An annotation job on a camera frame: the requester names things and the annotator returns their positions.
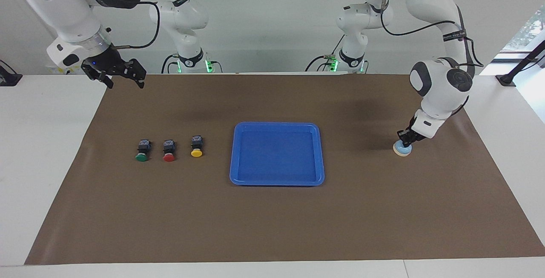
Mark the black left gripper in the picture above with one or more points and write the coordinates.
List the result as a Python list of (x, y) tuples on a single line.
[(414, 131)]

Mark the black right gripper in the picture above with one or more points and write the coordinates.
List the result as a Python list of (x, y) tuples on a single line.
[(106, 61)]

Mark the light blue desk bell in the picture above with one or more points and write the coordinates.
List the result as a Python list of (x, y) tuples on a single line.
[(401, 150)]

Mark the green push button switch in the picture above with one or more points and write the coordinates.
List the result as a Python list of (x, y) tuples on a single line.
[(142, 149)]

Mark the red push button switch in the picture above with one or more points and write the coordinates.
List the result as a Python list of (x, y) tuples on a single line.
[(169, 150)]

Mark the yellow push button switch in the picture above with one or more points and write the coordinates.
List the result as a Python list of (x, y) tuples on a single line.
[(196, 147)]

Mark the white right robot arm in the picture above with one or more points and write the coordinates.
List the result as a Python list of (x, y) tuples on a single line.
[(70, 10)]

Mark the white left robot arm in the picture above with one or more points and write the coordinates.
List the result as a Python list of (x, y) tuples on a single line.
[(443, 86)]

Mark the blue plastic tray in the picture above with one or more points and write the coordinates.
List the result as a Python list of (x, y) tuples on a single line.
[(276, 154)]

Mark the white power box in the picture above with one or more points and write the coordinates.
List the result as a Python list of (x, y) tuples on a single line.
[(57, 70)]

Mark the brown table mat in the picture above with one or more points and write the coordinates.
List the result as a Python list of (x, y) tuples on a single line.
[(276, 222)]

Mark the black clamp mount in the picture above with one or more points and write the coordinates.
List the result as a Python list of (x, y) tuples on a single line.
[(8, 78)]

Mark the black camera stand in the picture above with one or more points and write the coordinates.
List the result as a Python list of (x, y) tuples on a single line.
[(521, 64)]

